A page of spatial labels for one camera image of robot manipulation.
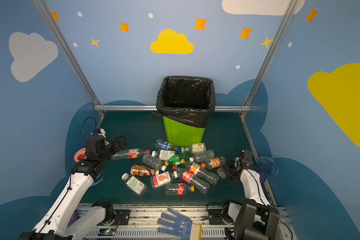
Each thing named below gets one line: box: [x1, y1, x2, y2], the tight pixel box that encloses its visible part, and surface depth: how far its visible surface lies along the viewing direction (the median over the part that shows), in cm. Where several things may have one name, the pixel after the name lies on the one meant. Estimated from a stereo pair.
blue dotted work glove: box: [157, 207, 202, 240], surface depth 73 cm
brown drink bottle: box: [130, 164, 160, 177], surface depth 88 cm
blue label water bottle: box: [216, 157, 240, 180], surface depth 80 cm
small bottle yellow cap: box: [165, 183, 195, 196], surface depth 81 cm
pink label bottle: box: [150, 170, 179, 189], surface depth 86 cm
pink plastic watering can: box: [74, 147, 87, 163], surface depth 86 cm
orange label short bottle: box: [206, 156, 226, 169], surface depth 93 cm
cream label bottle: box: [181, 142, 207, 154], surface depth 98 cm
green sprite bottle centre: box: [169, 154, 181, 166], surface depth 92 cm
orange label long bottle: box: [180, 158, 220, 185], surface depth 87 cm
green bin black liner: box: [149, 76, 216, 147], surface depth 88 cm
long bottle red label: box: [172, 165, 210, 194], surface depth 85 cm
